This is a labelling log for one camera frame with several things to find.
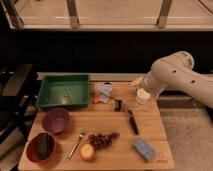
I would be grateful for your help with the silver fork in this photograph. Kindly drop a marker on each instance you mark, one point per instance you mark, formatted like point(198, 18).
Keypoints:
point(81, 136)

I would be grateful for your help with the clear plastic cup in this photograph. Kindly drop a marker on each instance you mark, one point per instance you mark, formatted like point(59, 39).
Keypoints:
point(142, 96)

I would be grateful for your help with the green plastic tray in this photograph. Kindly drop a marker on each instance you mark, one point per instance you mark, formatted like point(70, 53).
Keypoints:
point(69, 91)

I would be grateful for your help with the purple bowl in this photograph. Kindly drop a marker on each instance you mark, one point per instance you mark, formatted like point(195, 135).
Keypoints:
point(56, 120)

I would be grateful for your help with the black handled knife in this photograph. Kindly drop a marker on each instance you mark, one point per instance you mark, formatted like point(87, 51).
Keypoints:
point(131, 119)

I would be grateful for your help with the peach apple fruit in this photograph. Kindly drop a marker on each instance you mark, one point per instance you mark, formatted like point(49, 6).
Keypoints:
point(87, 152)

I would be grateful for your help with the blue sponge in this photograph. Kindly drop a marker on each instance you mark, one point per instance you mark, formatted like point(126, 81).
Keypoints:
point(144, 149)

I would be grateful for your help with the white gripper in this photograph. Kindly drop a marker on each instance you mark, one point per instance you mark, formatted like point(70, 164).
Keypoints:
point(137, 82)

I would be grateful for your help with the red bowl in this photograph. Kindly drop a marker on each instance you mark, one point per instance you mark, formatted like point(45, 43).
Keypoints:
point(32, 149)

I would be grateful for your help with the black chair frame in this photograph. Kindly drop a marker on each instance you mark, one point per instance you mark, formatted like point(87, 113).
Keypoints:
point(16, 93)

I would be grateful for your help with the white cloth towel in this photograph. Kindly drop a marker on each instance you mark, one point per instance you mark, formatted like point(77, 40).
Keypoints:
point(105, 91)

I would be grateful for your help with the bunch of red grapes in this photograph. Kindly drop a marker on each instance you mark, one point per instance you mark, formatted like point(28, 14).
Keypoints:
point(99, 140)

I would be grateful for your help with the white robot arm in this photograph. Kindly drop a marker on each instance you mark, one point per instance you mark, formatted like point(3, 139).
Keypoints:
point(176, 71)

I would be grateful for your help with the dark sponge block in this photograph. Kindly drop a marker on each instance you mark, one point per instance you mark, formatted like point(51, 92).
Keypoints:
point(43, 146)

